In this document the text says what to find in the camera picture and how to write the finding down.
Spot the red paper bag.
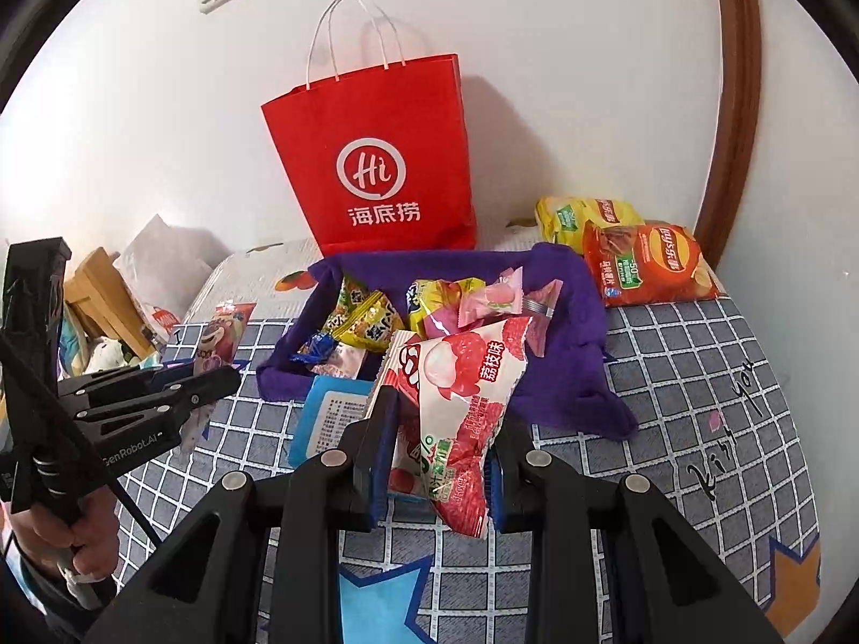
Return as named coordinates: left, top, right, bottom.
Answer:
left=261, top=0, right=479, bottom=256

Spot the brown wooden door frame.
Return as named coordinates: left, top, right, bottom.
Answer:
left=694, top=0, right=764, bottom=269

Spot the blue patterned pillow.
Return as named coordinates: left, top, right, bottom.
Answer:
left=59, top=320, right=88, bottom=377

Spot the purple towel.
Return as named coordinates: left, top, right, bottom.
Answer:
left=258, top=241, right=638, bottom=440

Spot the person's left hand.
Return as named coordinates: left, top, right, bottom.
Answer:
left=13, top=473, right=119, bottom=608

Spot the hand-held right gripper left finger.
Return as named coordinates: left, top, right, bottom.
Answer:
left=84, top=385, right=404, bottom=644

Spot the wooden headboard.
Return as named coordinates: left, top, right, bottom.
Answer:
left=63, top=248, right=155, bottom=358

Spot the small blue snack packet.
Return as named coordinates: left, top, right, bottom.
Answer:
left=295, top=334, right=340, bottom=367

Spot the pink peach snack packet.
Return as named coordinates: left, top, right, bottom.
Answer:
left=457, top=267, right=525, bottom=326

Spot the pale pink text snack packet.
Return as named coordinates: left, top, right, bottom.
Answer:
left=312, top=342, right=367, bottom=380

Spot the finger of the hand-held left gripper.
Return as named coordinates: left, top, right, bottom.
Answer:
left=74, top=367, right=243, bottom=441
left=57, top=362, right=202, bottom=399

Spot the yellow chips bag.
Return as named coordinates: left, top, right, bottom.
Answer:
left=535, top=196, right=645, bottom=246

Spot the yellow and pink snack packet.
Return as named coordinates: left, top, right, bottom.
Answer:
left=404, top=278, right=487, bottom=343

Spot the pink bear snack packet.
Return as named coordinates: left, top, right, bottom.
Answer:
left=180, top=301, right=258, bottom=457

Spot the white red lychee snack packet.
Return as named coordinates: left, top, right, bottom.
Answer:
left=368, top=315, right=531, bottom=539

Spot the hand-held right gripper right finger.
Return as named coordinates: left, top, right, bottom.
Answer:
left=486, top=416, right=786, bottom=644

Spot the grey checked star sheet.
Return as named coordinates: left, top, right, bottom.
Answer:
left=111, top=295, right=823, bottom=644

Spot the white plastic bag red label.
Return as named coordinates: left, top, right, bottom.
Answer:
left=114, top=215, right=216, bottom=345

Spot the white spotted plush toy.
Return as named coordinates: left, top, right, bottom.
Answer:
left=84, top=335, right=145, bottom=374

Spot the red chips bag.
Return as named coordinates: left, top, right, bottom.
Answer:
left=583, top=220, right=720, bottom=308

